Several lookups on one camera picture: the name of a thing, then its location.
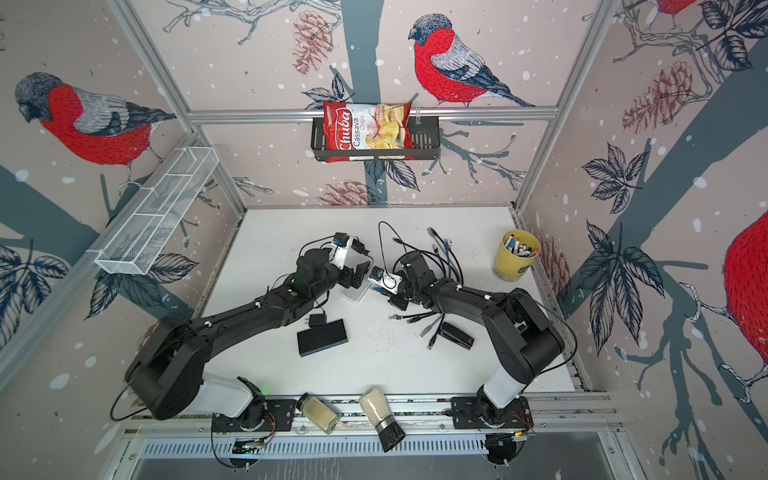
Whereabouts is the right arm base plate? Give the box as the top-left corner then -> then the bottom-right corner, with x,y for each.
450,396 -> 534,431

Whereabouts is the yellow cup with pens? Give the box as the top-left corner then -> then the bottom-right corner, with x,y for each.
493,230 -> 541,281

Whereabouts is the black looped ethernet cable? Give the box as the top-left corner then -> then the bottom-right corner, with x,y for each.
392,239 -> 464,286

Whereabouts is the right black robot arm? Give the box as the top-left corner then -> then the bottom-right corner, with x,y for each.
381,260 -> 565,426

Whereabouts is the black stapler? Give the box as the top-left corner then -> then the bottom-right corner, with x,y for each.
438,322 -> 474,350

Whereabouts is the black wall basket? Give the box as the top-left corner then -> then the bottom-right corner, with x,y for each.
310,116 -> 441,163

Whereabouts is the white wire mesh shelf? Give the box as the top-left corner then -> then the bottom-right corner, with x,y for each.
95,146 -> 219,275

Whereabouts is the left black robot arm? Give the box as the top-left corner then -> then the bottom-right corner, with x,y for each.
124,240 -> 373,420

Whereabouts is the dark ethernet cable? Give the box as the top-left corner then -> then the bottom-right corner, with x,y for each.
388,226 -> 463,322

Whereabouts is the black network switch box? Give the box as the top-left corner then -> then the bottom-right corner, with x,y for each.
297,319 -> 348,357

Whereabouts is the red cassava chips bag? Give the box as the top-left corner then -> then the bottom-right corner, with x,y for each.
323,102 -> 413,163

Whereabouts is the glass spice jar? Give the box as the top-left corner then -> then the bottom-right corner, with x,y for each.
297,393 -> 340,434

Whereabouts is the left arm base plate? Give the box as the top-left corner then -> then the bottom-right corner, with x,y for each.
211,376 -> 297,434

